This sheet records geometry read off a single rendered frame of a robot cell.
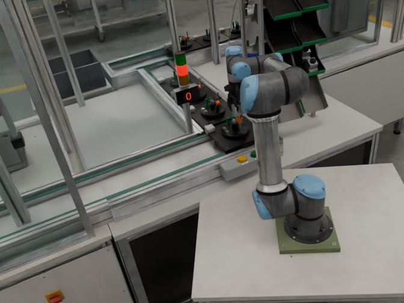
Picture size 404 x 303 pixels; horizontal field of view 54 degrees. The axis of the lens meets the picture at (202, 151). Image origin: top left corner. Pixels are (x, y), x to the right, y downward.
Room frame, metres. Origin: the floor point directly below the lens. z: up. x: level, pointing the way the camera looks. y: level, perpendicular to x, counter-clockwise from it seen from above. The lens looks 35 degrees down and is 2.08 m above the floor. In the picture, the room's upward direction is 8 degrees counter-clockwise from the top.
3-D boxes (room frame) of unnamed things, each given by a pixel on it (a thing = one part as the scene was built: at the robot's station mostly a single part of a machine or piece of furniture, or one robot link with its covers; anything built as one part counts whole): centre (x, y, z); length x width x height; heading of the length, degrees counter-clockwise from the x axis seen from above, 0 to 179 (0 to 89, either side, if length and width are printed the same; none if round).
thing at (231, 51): (1.67, -0.20, 1.38); 0.09 x 0.08 x 0.11; 3
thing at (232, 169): (1.50, -0.18, 0.93); 0.21 x 0.07 x 0.06; 110
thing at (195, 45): (3.08, 0.02, 1.01); 0.24 x 0.24 x 0.13; 20
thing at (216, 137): (1.73, -0.18, 0.96); 0.24 x 0.24 x 0.02; 20
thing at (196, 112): (1.97, -0.09, 1.01); 0.24 x 0.24 x 0.13; 20
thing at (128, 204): (1.49, 0.02, 0.91); 0.89 x 0.06 x 0.11; 110
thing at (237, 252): (1.15, -0.38, 0.84); 0.90 x 0.70 x 0.03; 82
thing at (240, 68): (1.58, -0.23, 1.38); 0.11 x 0.11 x 0.08; 3
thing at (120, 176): (1.65, 0.11, 0.91); 0.84 x 0.28 x 0.10; 110
